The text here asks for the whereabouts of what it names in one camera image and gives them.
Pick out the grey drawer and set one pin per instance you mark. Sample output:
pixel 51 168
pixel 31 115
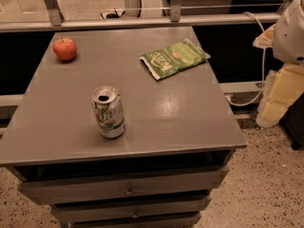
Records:
pixel 131 209
pixel 123 186
pixel 181 220

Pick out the grey metal railing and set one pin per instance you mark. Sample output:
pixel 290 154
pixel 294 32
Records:
pixel 64 15

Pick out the top grey drawer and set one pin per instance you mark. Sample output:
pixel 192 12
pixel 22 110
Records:
pixel 123 186

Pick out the green chip bag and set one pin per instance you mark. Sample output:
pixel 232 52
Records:
pixel 168 61

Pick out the middle grey drawer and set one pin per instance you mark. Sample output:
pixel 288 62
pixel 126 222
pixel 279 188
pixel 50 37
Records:
pixel 131 209

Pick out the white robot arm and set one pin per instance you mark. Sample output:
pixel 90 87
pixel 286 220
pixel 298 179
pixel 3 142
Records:
pixel 288 42

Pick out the bottom grey drawer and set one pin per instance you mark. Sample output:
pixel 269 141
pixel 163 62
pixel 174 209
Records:
pixel 181 220

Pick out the white green 7up can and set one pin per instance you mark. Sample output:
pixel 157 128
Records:
pixel 108 110

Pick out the grey drawer cabinet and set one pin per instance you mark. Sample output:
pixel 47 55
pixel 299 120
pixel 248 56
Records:
pixel 106 145

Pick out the red apple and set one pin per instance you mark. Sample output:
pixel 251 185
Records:
pixel 65 49

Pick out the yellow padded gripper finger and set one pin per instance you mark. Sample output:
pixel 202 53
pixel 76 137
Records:
pixel 281 90

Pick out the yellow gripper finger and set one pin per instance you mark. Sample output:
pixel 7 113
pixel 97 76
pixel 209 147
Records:
pixel 265 39

